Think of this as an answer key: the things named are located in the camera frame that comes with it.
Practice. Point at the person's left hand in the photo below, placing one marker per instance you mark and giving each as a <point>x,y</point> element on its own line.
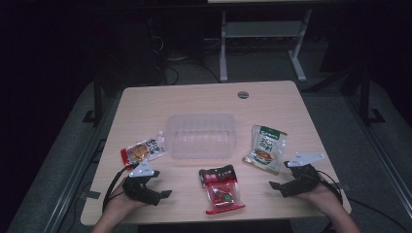
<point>120,204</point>

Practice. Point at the clear plastic container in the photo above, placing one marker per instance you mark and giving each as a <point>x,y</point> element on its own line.
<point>200,136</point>

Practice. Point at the red and black snack packet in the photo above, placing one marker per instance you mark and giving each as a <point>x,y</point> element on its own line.
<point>222,191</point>

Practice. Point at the white metal desk frame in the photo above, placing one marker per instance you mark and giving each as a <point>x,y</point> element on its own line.
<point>259,29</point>

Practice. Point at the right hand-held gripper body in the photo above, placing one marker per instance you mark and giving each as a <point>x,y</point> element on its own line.
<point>302,181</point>

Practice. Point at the red and clear snack packet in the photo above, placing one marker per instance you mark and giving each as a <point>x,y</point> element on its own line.
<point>142,150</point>

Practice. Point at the person's right hand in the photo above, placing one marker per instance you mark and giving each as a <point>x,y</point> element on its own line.
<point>325,195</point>

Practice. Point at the green and white snack packet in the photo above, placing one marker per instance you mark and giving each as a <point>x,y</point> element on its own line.
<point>267,149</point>

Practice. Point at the black metal stand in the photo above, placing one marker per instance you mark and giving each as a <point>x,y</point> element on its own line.
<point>366,97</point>
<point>97,97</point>

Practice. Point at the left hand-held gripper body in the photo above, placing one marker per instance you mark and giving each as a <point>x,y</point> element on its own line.
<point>139,191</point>

